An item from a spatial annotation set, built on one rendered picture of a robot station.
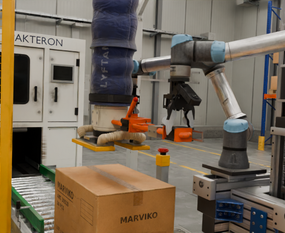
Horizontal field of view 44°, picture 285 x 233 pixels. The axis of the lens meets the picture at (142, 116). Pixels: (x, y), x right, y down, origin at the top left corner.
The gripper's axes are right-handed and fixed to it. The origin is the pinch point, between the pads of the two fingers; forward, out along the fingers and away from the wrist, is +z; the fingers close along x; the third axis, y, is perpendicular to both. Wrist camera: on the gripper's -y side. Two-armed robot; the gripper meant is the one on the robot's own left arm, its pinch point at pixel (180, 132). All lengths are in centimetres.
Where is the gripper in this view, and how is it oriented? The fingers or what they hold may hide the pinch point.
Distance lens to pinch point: 129.2
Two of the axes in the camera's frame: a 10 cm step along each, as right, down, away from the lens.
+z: -0.5, 10.0, 0.6
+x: -8.8, -0.1, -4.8
